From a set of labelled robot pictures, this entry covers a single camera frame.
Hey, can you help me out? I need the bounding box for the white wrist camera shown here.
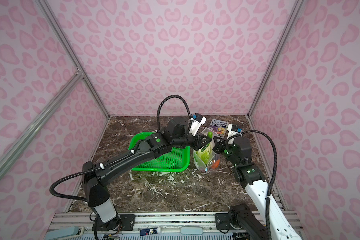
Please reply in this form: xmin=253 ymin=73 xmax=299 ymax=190
xmin=227 ymin=125 xmax=242 ymax=138
xmin=189 ymin=113 xmax=207 ymax=136

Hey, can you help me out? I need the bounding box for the right aluminium corner post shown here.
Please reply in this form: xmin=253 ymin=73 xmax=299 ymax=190
xmin=247 ymin=0 xmax=307 ymax=119

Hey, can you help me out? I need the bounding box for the orange toy pumpkin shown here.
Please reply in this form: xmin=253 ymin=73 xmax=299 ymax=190
xmin=211 ymin=159 xmax=220 ymax=169

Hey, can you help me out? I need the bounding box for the aluminium corner frame post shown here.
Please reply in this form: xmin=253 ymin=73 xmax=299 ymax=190
xmin=35 ymin=0 xmax=111 ymax=120

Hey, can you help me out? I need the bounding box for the grey teal device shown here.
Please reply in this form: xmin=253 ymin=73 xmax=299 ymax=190
xmin=45 ymin=226 xmax=85 ymax=240

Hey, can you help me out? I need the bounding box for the green plastic perforated basket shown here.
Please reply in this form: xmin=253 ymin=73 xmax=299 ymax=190
xmin=132 ymin=147 xmax=191 ymax=173

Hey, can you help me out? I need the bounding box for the blue white small battery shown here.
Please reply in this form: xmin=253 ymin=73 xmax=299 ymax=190
xmin=140 ymin=227 xmax=161 ymax=236

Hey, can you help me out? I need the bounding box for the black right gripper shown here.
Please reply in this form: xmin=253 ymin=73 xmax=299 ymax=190
xmin=212 ymin=135 xmax=241 ymax=167

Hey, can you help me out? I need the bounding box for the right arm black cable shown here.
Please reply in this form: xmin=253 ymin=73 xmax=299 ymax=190
xmin=226 ymin=129 xmax=278 ymax=240

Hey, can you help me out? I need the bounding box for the clear zip top bag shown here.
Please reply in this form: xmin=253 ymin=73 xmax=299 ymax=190
xmin=193 ymin=128 xmax=220 ymax=173

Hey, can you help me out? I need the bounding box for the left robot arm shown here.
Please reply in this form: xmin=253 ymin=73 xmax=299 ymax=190
xmin=82 ymin=113 xmax=211 ymax=231

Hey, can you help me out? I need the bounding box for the green cabbage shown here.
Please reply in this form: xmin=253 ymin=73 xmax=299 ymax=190
xmin=193 ymin=144 xmax=215 ymax=170

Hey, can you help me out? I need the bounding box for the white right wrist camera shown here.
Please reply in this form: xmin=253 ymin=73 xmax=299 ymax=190
xmin=227 ymin=125 xmax=242 ymax=138

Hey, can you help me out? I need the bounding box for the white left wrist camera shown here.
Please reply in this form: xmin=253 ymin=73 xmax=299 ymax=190
xmin=189 ymin=113 xmax=207 ymax=136

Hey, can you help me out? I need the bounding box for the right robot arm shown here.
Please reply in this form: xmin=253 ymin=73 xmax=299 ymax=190
xmin=213 ymin=136 xmax=301 ymax=240

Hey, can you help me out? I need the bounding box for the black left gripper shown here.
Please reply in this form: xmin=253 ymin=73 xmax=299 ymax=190
xmin=171 ymin=129 xmax=213 ymax=150

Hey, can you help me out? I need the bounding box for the grey oval pad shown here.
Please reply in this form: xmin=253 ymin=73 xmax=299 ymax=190
xmin=181 ymin=227 xmax=204 ymax=235

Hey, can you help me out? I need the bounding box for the aluminium mounting rail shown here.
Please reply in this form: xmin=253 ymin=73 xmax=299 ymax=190
xmin=47 ymin=212 xmax=247 ymax=240

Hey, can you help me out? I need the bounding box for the aluminium diagonal frame bar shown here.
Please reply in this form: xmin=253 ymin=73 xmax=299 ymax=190
xmin=0 ymin=71 xmax=83 ymax=181

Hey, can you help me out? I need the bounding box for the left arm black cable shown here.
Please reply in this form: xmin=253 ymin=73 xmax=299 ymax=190
xmin=48 ymin=94 xmax=193 ymax=202

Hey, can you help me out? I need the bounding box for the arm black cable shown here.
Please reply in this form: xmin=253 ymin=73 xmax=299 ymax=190
xmin=48 ymin=94 xmax=193 ymax=202
xmin=226 ymin=129 xmax=278 ymax=240

